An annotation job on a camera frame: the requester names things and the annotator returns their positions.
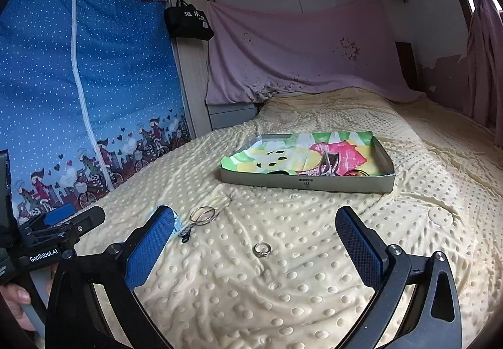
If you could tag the brown wooden board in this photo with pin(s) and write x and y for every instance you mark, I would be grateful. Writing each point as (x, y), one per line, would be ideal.
(406, 62)

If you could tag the pink curtain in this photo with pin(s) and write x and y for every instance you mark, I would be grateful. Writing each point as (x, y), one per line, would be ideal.
(487, 58)

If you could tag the key rings with black charm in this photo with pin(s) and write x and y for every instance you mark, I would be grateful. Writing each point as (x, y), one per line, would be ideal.
(185, 233)

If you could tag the blue dotted fabric wardrobe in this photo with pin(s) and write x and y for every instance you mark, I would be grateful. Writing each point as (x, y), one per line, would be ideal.
(59, 78)

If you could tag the yellow dotted blanket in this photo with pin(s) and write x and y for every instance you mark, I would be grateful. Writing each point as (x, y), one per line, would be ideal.
(275, 286)

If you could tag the light blue wrist watch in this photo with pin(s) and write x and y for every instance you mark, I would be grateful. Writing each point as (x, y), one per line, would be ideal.
(177, 223)

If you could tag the grey hair claw clip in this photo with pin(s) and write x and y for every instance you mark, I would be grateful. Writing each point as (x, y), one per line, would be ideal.
(330, 166)

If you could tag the metal tray with colourful lining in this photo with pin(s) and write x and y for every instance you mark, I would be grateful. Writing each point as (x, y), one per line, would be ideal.
(306, 182)

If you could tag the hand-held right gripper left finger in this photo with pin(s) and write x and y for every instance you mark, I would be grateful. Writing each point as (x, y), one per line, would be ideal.
(151, 247)

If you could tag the grey bedside drawer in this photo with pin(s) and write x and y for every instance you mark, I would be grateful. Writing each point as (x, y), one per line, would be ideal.
(232, 115)

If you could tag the pink hanging sheet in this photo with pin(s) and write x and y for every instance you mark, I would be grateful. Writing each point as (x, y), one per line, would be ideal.
(306, 50)

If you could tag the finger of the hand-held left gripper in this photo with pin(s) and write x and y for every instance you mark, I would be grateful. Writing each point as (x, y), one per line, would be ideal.
(88, 217)
(59, 214)

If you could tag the light wooden cabinet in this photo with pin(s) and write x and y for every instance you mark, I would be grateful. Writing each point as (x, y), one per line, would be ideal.
(196, 78)

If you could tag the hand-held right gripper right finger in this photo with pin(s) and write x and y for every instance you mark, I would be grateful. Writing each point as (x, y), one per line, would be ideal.
(357, 251)

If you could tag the person's left hand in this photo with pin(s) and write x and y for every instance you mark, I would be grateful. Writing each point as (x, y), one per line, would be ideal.
(17, 298)

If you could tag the black tote bag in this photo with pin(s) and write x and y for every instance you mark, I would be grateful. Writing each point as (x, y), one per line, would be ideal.
(188, 21)

